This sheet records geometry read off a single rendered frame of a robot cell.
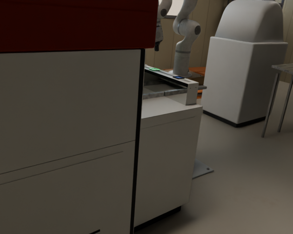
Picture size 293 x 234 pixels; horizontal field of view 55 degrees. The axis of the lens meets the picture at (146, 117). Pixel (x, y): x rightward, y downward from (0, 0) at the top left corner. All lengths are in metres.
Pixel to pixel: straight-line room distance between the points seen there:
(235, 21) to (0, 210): 3.32
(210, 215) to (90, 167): 1.24
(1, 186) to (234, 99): 3.10
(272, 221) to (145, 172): 1.08
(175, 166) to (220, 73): 2.21
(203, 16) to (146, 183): 4.48
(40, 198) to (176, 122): 0.89
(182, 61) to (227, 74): 1.62
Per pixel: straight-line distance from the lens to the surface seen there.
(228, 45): 3.76
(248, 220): 2.28
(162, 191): 1.88
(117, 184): 1.32
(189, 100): 1.80
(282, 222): 2.38
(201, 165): 2.77
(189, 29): 2.14
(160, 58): 5.23
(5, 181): 1.10
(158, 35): 2.01
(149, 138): 1.59
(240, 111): 3.73
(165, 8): 1.91
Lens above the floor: 1.37
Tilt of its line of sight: 21 degrees down
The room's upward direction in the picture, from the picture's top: 4 degrees clockwise
